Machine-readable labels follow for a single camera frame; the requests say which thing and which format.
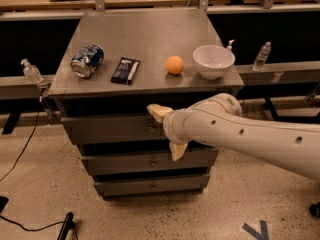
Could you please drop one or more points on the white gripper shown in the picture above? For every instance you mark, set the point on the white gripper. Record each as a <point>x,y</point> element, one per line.
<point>170,126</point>

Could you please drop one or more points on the grey bottom drawer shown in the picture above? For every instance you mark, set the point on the grey bottom drawer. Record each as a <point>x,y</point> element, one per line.
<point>155,185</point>

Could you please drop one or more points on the small white pump bottle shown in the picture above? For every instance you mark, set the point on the small white pump bottle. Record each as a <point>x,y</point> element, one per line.
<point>229,46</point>

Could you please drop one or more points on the grey middle drawer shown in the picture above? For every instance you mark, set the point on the grey middle drawer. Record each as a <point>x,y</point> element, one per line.
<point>148,161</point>

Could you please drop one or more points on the blue soda can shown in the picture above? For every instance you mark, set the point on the blue soda can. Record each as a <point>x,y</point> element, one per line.
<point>86,61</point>

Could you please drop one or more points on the black stand on floor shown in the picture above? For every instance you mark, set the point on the black stand on floor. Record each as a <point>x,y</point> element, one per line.
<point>67,225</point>

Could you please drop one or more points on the black caster wheel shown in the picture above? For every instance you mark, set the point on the black caster wheel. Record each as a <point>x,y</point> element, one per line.
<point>314,209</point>

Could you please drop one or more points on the black snack bar packet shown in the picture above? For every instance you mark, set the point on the black snack bar packet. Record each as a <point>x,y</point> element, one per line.
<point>125,71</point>

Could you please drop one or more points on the grey top drawer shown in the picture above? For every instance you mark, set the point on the grey top drawer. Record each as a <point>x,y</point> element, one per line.
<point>112,128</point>

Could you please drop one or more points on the grey drawer cabinet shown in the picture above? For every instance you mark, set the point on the grey drawer cabinet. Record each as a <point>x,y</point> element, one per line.
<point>150,36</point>

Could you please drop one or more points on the grey drawer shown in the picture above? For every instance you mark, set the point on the grey drawer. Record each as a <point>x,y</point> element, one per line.
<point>148,161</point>
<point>155,185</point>
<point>112,128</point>

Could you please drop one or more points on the white bowl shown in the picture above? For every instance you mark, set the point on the white bowl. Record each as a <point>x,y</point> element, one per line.
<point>213,61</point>

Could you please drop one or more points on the clear water bottle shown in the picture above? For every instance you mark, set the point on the clear water bottle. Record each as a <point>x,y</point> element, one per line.
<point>262,56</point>

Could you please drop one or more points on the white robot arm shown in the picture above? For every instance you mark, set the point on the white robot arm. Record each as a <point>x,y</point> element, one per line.
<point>217,122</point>

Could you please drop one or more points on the clear sanitizer pump bottle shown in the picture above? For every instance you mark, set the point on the clear sanitizer pump bottle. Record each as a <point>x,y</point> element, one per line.
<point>31,72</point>

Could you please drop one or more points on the orange fruit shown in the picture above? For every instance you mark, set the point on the orange fruit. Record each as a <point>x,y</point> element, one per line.
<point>175,65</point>

